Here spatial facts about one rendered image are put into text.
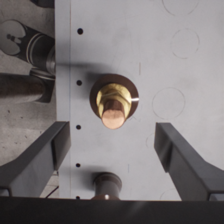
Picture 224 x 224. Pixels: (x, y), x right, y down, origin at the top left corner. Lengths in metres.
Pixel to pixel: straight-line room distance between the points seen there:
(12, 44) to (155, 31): 0.42
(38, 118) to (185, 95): 1.80
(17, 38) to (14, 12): 1.49
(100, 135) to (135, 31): 0.26
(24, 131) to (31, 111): 0.29
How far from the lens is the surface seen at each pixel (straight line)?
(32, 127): 2.13
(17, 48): 0.60
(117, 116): 0.20
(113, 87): 0.29
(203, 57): 0.44
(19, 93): 0.59
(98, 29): 0.41
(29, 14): 2.01
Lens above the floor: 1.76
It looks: 74 degrees down
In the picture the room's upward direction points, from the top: 175 degrees counter-clockwise
